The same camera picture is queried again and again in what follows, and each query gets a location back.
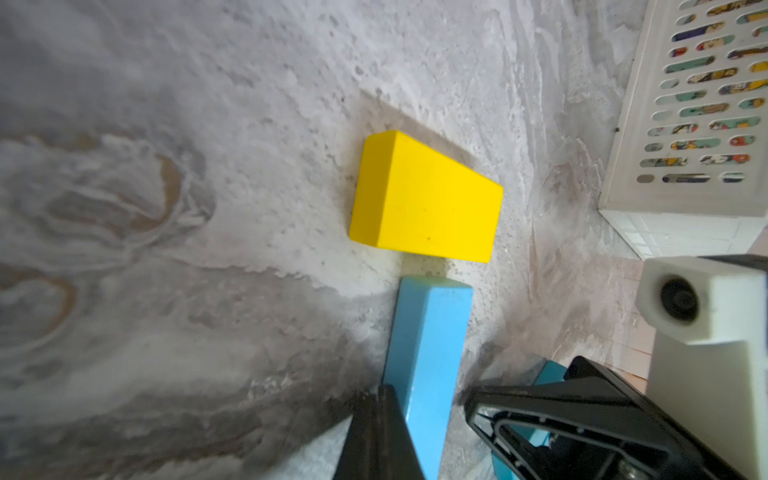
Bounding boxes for teal block upper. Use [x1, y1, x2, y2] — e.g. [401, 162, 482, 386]
[490, 359, 570, 480]

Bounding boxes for light blue block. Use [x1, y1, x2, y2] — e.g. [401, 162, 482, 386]
[383, 276, 474, 479]

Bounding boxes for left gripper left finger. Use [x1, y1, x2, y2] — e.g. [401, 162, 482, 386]
[334, 384, 424, 480]

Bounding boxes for short yellow block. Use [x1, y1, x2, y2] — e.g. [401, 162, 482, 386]
[349, 130, 504, 263]

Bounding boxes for white file organizer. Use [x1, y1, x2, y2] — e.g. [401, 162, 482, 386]
[598, 1, 767, 259]

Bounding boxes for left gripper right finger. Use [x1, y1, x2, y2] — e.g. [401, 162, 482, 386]
[464, 356, 742, 479]

